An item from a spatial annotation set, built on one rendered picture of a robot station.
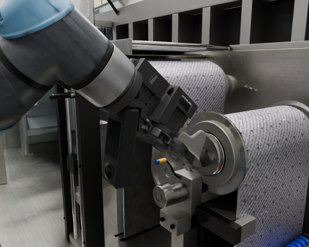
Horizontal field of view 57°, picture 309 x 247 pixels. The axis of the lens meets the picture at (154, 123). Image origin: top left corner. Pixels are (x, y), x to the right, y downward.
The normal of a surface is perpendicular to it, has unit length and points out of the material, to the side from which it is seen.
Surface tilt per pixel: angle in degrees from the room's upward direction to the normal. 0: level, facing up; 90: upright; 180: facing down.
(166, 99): 50
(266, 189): 90
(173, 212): 0
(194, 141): 90
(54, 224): 0
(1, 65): 85
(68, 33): 92
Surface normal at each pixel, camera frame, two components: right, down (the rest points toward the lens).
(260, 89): -0.81, 0.12
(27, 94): 0.48, 0.75
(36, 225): 0.00, -0.98
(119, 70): 0.68, 0.00
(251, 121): 0.32, -0.73
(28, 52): -0.03, 0.32
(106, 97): 0.05, 0.71
